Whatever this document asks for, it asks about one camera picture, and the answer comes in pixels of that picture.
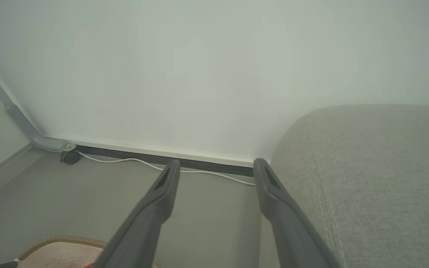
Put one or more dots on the grey fabric sofa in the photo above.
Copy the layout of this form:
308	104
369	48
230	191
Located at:
378	178

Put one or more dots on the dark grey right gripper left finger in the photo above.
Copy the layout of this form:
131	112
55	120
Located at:
143	227

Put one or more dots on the grey metal frame leg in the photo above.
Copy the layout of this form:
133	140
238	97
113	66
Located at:
21	120

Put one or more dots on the red basketball jersey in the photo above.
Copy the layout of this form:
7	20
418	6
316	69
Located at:
89	266

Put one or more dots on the black baseboard strip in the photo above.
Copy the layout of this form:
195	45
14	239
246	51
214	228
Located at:
207	166

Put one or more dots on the white perforated laundry basket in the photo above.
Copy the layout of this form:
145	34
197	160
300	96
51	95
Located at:
62	257

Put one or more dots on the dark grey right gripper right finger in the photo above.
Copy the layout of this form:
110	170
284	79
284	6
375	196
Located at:
292	230

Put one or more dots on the black caster wheel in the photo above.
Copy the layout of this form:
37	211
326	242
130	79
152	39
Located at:
70	158

